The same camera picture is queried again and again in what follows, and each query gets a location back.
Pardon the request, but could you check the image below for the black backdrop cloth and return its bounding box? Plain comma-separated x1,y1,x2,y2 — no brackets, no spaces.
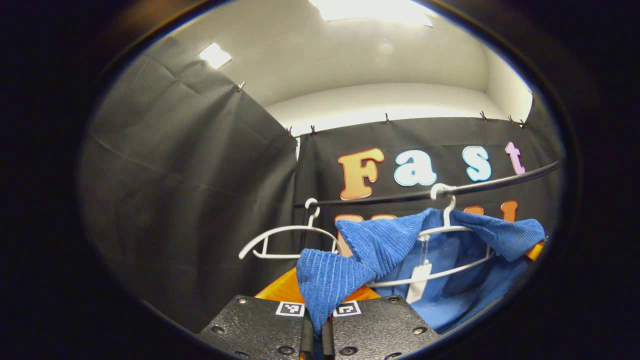
77,37,566,333

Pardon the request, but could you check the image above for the row of small backdrop clips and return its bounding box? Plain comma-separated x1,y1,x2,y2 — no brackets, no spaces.
236,81,528,137

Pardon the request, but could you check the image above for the black clothes rack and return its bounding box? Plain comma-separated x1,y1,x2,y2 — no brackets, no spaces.
295,159,561,251

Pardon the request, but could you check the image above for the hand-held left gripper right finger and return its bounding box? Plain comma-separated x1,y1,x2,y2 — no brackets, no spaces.
320,285,443,360

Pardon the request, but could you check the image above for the white plastic hanger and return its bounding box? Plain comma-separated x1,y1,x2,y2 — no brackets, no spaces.
238,198,343,261
366,183,497,289

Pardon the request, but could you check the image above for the blue corduroy shirt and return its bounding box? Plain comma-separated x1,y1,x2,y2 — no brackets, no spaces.
296,207,547,336

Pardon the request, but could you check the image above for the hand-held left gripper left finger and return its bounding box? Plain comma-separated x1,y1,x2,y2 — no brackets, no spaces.
197,267,315,360

